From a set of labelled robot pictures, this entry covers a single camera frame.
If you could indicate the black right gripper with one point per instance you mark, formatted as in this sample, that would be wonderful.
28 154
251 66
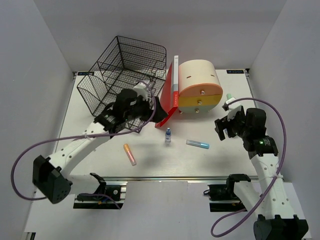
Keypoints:
223 123

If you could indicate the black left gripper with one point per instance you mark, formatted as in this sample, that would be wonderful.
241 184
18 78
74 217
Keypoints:
146 103

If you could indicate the red A4 file folder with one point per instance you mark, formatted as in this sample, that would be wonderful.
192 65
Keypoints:
169 98

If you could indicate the orange top drawer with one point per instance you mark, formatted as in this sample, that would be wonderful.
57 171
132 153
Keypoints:
202 89

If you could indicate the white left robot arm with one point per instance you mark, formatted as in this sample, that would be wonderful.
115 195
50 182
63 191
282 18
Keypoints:
52 174

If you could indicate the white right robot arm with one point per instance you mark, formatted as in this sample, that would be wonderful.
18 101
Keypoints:
275 217

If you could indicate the small blue spray bottle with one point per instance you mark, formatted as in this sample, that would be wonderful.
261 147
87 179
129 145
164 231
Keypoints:
168 135

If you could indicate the yellow middle drawer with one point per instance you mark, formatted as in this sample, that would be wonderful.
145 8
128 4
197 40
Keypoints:
199 101

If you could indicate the pale green bottom drawer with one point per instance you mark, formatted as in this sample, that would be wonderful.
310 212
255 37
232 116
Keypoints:
196 109

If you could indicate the blue clear highlighter pen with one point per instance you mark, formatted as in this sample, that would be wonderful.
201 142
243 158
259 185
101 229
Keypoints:
198 144

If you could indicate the cream drawer cabinet shell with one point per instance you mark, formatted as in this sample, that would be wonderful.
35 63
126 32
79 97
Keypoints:
196 71

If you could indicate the orange pink highlighter pen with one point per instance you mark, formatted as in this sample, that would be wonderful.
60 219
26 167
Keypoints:
129 154

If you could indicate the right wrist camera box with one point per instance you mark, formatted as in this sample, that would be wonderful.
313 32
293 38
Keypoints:
232 107

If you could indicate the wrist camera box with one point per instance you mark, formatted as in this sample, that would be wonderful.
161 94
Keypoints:
143 88
232 107

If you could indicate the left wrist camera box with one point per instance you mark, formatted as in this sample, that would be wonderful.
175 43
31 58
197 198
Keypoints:
143 88

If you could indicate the black wire mesh file rack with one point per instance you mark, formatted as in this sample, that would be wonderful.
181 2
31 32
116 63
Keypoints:
123 64

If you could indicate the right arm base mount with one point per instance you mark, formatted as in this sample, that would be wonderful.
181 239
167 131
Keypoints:
222 201

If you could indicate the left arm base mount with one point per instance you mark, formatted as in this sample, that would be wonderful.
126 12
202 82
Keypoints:
110 196

